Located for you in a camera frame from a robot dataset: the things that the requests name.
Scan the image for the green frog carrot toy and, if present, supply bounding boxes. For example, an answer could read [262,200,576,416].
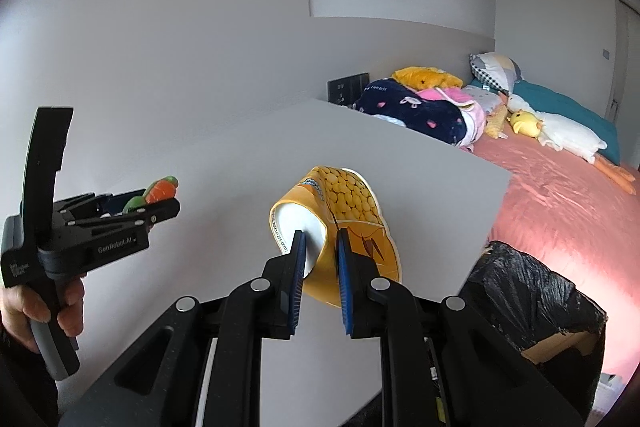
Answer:
[122,176,179,213]

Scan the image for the black lined cardboard trash bin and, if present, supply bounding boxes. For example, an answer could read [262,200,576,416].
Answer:
[460,241,608,416]

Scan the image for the person's left hand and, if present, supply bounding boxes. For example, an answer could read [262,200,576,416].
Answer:
[1,274,85,353]

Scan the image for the pink bed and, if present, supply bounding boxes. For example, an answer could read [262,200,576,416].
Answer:
[474,135,639,381]

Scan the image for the navy patterned blanket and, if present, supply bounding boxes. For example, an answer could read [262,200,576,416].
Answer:
[354,78,468,145]

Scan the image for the yellow corn plush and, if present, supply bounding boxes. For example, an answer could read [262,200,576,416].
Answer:
[484,104,509,139]

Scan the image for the pink folded clothes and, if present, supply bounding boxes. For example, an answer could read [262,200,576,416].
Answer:
[418,86,504,147]

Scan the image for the yellow duck plush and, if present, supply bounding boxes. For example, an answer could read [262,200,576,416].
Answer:
[509,110,542,139]

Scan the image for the white goose plush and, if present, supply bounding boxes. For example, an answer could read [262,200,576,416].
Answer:
[506,94,637,195]

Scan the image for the yellow plush blanket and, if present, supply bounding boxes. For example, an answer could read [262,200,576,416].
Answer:
[392,66,463,91]

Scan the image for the teal pillow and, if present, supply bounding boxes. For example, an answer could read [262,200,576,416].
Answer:
[514,80,620,165]

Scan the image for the checkered grey pillow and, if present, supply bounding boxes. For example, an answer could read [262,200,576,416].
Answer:
[469,52,522,96]

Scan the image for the white closet door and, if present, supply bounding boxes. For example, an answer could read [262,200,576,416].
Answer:
[606,0,639,169]

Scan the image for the black wall socket panel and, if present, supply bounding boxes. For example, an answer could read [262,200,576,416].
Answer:
[326,72,370,106]

